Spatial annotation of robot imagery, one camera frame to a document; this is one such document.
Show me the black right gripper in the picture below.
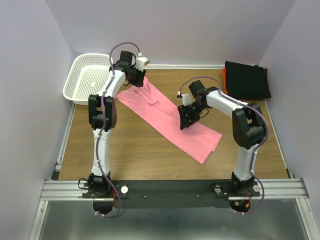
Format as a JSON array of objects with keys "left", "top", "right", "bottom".
[{"left": 177, "top": 101, "right": 207, "bottom": 130}]

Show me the pink t shirt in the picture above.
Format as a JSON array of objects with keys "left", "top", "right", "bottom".
[{"left": 116, "top": 78, "right": 222, "bottom": 164}]

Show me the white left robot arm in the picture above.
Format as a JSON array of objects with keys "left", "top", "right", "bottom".
[{"left": 87, "top": 50, "right": 150, "bottom": 198}]

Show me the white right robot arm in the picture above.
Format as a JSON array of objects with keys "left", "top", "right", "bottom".
[{"left": 177, "top": 77, "right": 270, "bottom": 196}]

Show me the white plastic basket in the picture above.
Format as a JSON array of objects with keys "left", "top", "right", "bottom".
[{"left": 62, "top": 53, "right": 112, "bottom": 105}]

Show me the orange folded t shirt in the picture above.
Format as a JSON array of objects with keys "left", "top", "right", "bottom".
[{"left": 222, "top": 68, "right": 228, "bottom": 95}]

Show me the black folded t shirt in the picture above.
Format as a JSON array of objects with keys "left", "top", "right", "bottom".
[{"left": 224, "top": 61, "right": 272, "bottom": 100}]

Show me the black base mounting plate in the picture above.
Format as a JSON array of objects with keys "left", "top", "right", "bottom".
[{"left": 81, "top": 179, "right": 260, "bottom": 209}]

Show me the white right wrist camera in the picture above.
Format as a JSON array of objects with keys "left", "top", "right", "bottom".
[{"left": 181, "top": 93, "right": 192, "bottom": 106}]

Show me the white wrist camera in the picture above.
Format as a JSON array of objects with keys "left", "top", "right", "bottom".
[
  {"left": 135, "top": 56, "right": 150, "bottom": 71},
  {"left": 181, "top": 93, "right": 192, "bottom": 106}
]

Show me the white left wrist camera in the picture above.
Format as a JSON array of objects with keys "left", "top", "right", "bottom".
[{"left": 135, "top": 56, "right": 150, "bottom": 71}]

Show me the aluminium frame rail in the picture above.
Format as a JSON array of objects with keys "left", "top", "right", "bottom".
[{"left": 40, "top": 178, "right": 310, "bottom": 201}]

